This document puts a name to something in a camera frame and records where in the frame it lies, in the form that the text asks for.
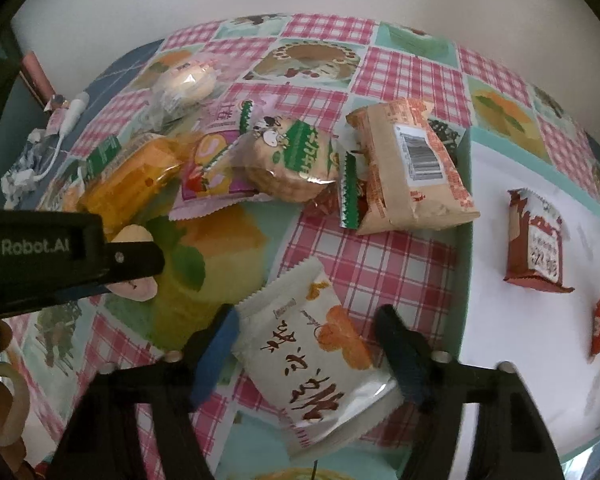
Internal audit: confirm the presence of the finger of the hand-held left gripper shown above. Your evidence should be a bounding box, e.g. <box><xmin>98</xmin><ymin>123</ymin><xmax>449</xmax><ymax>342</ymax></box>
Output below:
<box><xmin>102</xmin><ymin>242</ymin><xmax>167</xmax><ymax>287</ymax></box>

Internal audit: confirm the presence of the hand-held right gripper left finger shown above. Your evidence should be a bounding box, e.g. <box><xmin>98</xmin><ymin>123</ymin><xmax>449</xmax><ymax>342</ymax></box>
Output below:
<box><xmin>50</xmin><ymin>304</ymin><xmax>242</xmax><ymax>480</ymax></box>

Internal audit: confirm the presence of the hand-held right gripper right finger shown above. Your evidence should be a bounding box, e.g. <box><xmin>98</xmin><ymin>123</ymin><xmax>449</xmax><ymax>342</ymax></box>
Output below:
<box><xmin>374</xmin><ymin>304</ymin><xmax>567</xmax><ymax>480</ymax></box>

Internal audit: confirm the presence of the orange cake packet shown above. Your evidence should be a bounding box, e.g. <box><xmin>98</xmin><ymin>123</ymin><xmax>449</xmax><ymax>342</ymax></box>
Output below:
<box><xmin>75</xmin><ymin>132</ymin><xmax>186</xmax><ymax>241</ymax></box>

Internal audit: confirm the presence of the white snack packet orange print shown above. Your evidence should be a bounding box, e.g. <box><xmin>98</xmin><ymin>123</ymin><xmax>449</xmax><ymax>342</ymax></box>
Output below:
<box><xmin>230</xmin><ymin>256</ymin><xmax>398</xmax><ymax>463</ymax></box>

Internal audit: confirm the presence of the green box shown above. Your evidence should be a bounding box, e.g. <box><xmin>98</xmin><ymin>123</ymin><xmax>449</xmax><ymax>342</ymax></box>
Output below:
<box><xmin>452</xmin><ymin>125</ymin><xmax>600</xmax><ymax>463</ymax></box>

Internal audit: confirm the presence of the crumpled clear plastic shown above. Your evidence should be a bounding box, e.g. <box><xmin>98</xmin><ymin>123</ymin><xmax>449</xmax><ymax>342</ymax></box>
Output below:
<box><xmin>0</xmin><ymin>129</ymin><xmax>57</xmax><ymax>207</ymax></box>

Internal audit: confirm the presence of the pink checked tablecloth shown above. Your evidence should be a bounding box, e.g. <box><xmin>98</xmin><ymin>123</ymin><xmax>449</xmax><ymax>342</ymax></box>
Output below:
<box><xmin>7</xmin><ymin>12</ymin><xmax>600</xmax><ymax>480</ymax></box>

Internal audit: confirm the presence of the pink snack packet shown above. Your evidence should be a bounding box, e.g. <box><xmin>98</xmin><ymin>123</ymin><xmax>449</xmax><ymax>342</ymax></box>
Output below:
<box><xmin>167</xmin><ymin>102</ymin><xmax>263</xmax><ymax>222</ymax></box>

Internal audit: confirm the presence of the pink cosmetic tube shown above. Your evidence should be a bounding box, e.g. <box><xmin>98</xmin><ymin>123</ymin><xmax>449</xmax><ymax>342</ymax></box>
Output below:
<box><xmin>44</xmin><ymin>95</ymin><xmax>72</xmax><ymax>137</ymax></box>

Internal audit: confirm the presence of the tape roll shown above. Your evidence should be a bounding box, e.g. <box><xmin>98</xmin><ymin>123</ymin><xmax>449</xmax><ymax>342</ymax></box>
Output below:
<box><xmin>0</xmin><ymin>360</ymin><xmax>32</xmax><ymax>450</ymax></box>

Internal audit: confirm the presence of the red packet with green edge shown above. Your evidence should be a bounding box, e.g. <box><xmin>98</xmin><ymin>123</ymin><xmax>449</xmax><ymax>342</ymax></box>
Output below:
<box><xmin>339</xmin><ymin>152</ymin><xmax>377</xmax><ymax>232</ymax></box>

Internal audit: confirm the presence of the red-brown snack packet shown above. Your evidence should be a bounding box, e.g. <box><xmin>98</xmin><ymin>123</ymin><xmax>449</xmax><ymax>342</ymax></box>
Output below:
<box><xmin>502</xmin><ymin>187</ymin><xmax>576</xmax><ymax>295</ymax></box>

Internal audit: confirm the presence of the clear steamed bun packet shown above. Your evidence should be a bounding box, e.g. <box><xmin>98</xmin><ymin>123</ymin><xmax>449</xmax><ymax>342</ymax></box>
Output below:
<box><xmin>140</xmin><ymin>57</ymin><xmax>218</xmax><ymax>128</ymax></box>

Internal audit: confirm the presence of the rice cracker packet green label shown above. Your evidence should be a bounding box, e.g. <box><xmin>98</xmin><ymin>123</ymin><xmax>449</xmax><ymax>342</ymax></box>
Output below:
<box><xmin>230</xmin><ymin>100</ymin><xmax>342</xmax><ymax>206</ymax></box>

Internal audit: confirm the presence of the tan snack packet with barcode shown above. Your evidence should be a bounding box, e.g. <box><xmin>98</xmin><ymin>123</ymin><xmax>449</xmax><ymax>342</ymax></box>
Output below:
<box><xmin>345</xmin><ymin>98</ymin><xmax>482</xmax><ymax>236</ymax></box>

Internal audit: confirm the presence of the dark patterned snack packet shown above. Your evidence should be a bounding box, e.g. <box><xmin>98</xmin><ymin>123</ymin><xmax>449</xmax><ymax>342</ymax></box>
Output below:
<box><xmin>424</xmin><ymin>117</ymin><xmax>467</xmax><ymax>167</ymax></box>

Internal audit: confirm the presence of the white charging cable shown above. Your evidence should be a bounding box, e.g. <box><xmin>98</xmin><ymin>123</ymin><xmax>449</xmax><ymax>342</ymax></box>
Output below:
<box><xmin>32</xmin><ymin>91</ymin><xmax>92</xmax><ymax>182</ymax></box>

